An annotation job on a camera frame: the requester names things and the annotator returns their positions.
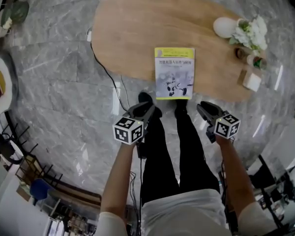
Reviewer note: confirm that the blue chair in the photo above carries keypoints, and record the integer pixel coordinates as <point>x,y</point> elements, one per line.
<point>39,190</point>

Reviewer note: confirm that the yellow grey book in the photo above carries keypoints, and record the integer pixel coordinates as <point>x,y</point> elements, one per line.
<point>174,70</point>

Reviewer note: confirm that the person's left black shoe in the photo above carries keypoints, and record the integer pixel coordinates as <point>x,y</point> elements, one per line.
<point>145,97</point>

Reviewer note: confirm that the person's left forearm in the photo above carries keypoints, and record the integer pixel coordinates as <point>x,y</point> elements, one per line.
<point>118,181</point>

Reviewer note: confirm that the white power strip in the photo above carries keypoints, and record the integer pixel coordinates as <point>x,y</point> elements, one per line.
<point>89,36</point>

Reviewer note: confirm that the white square box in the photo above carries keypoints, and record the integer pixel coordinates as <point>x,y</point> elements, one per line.
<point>252,81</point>

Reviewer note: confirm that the person's right black shoe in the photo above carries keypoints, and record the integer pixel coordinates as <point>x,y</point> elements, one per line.
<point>181,106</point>

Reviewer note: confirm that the person's black shoe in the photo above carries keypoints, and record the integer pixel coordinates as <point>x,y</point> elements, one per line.
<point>181,106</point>
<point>145,97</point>

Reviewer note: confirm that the wooden coffee table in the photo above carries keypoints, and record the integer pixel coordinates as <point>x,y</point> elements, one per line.
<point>137,33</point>

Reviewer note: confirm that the person's right forearm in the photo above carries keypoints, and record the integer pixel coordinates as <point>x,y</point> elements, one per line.
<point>236,176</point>

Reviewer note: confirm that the cream plush toy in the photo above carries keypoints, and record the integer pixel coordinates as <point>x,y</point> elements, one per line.
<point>7,23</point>

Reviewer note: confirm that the plastic bottle green label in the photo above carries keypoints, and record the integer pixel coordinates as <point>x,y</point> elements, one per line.
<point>258,63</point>

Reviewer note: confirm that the black round chair white seat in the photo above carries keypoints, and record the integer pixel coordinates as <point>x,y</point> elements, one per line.
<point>16,149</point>

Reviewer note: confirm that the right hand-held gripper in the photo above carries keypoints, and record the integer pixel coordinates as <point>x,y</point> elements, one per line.
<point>227,126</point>

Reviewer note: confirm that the small dark cup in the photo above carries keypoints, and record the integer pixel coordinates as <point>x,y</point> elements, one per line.
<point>239,52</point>

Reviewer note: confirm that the yellow round seat cushion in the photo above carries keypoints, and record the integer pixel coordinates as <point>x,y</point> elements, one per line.
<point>0,75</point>

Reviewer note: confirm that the white flowers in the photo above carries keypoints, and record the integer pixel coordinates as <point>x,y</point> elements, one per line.
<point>255,33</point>

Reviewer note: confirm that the person's white shirt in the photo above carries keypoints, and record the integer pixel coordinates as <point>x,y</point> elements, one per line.
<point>182,213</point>

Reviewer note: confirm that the white round lounge chair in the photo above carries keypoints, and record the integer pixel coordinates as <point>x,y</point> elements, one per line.
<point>0,104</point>

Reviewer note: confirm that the wooden bench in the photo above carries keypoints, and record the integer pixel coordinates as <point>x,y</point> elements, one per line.
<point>76,195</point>

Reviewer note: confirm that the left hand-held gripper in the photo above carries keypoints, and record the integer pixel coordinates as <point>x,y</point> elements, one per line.
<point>127,130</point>

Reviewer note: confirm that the small wooden rack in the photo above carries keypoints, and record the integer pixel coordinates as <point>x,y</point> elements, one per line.
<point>30,163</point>

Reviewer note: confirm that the white vase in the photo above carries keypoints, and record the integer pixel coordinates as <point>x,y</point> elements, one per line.
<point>223,27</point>

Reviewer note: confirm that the person's black trousers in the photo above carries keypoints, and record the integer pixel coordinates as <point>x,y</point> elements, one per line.
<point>157,156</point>

